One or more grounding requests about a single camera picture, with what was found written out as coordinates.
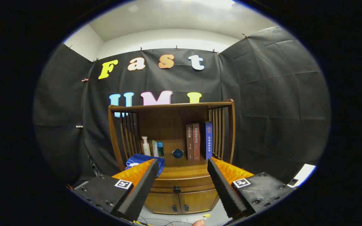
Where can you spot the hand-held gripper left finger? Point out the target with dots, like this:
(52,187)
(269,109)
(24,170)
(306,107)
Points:
(140,194)

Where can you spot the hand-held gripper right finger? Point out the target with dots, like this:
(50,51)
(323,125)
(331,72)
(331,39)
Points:
(228,194)

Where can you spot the wooden drawer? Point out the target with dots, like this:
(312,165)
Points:
(184,182)

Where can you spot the wooden cabinet door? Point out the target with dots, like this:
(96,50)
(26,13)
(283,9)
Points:
(162,202)
(200,201)

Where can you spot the wooden countertop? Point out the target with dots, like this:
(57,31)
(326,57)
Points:
(184,169)

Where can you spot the wooden cabinet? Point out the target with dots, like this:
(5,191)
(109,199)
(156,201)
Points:
(168,125)

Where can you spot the yellow black striped tape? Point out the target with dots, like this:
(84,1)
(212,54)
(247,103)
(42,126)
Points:
(140,223)

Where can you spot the blue folded towel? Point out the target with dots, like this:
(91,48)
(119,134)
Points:
(140,158)

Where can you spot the white pump bottle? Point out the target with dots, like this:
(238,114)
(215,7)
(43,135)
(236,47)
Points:
(145,149)

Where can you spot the white green tube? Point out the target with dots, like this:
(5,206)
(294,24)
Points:
(155,149)

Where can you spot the blue lidded teacup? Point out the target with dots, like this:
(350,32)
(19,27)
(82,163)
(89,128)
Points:
(178,153)

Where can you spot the blue book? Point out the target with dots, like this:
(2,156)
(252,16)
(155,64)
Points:
(208,141)

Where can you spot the dark brown book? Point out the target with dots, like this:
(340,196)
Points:
(189,141)

